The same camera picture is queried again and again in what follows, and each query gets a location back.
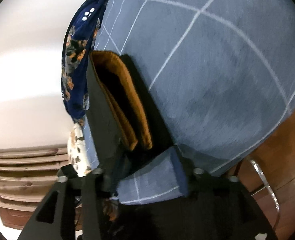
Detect black pants with orange lining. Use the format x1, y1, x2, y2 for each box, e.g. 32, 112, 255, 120
86, 50, 174, 193

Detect blue grid-pattern bed sheet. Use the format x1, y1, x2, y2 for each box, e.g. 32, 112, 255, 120
95, 0, 295, 205

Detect navy dog-print fleece blanket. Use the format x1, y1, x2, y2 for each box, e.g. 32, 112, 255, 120
61, 0, 108, 126

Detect white floral pillow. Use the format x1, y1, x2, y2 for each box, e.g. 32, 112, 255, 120
67, 124, 92, 177

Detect brown wooden headboard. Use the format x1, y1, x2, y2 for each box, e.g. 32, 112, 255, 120
0, 207, 33, 230

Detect beige floral curtain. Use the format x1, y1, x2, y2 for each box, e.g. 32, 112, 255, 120
0, 147, 68, 212

